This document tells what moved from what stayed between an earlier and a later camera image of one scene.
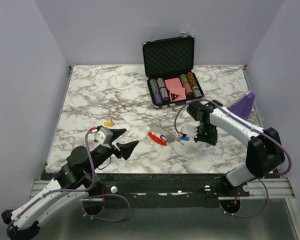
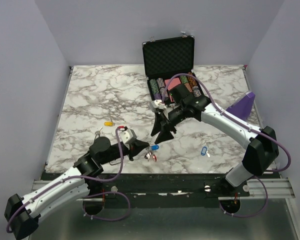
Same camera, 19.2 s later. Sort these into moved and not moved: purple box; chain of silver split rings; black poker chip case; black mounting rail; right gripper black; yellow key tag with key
Moved: right gripper black; chain of silver split rings
Not moved: yellow key tag with key; black mounting rail; black poker chip case; purple box
